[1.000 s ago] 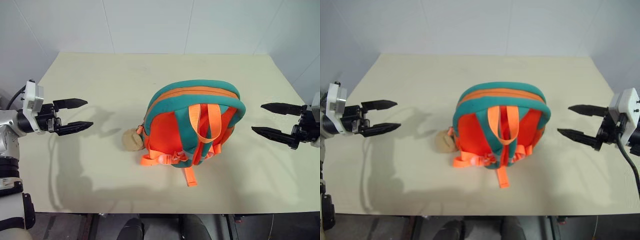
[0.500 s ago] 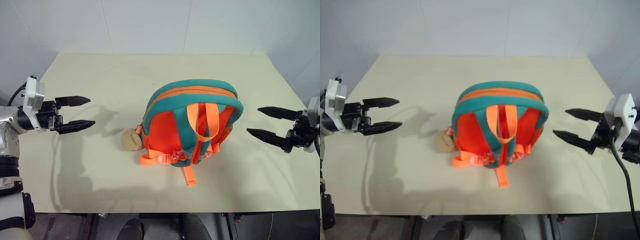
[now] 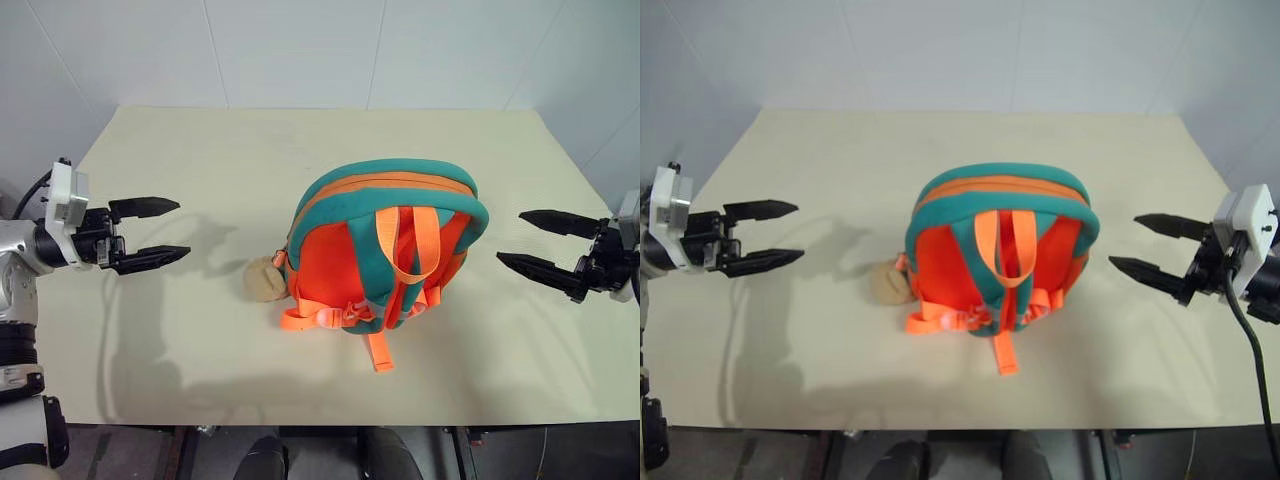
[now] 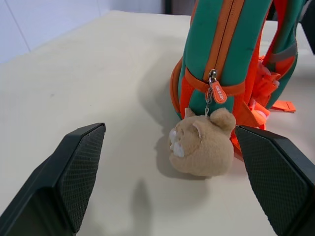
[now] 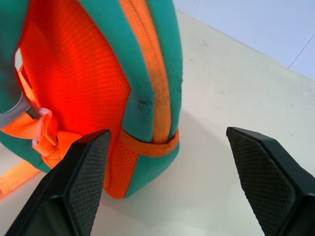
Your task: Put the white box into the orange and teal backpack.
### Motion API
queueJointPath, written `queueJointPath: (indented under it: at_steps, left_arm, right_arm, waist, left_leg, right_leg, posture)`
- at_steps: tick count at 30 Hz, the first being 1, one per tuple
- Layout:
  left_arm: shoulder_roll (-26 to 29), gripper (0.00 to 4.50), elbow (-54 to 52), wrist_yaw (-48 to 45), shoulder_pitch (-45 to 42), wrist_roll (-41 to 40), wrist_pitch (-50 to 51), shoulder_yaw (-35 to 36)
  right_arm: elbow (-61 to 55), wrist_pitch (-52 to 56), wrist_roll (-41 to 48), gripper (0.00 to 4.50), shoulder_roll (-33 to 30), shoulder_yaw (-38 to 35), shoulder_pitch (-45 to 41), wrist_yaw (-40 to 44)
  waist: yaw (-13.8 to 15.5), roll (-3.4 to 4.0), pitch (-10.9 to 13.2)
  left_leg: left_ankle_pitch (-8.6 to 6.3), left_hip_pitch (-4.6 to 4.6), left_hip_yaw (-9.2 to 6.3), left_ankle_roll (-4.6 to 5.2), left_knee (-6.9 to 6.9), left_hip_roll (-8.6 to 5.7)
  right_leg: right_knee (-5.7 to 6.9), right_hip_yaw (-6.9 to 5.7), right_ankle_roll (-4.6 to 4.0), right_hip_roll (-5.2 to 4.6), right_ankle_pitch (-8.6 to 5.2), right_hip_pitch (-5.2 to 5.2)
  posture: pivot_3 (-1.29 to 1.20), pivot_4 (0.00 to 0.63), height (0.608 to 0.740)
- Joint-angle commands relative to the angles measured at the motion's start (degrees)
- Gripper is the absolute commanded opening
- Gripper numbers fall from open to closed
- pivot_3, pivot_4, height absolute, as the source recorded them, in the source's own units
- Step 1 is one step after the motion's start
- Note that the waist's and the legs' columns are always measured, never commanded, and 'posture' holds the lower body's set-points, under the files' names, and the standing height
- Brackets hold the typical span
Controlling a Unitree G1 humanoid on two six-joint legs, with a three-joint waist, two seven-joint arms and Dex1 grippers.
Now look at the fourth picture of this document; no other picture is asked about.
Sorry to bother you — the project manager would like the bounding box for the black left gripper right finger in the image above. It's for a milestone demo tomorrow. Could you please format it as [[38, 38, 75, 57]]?
[[235, 124, 315, 236]]

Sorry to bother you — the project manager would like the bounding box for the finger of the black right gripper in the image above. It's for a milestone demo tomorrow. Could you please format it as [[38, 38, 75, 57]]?
[[301, 0, 315, 55]]

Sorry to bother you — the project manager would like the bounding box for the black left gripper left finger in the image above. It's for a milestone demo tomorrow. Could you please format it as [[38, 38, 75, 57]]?
[[0, 122, 106, 236]]

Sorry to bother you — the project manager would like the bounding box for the green and orange backpack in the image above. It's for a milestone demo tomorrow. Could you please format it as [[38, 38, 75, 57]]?
[[169, 0, 307, 162]]

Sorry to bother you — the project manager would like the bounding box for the orange zipper pull tab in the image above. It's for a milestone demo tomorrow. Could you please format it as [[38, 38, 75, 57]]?
[[206, 69, 227, 105]]

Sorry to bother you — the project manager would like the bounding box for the dark furniture piece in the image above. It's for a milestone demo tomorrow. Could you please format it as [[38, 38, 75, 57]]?
[[164, 0, 195, 16]]

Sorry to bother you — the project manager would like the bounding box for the beige plush bear keychain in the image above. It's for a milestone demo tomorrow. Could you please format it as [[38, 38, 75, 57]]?
[[168, 107, 237, 177]]

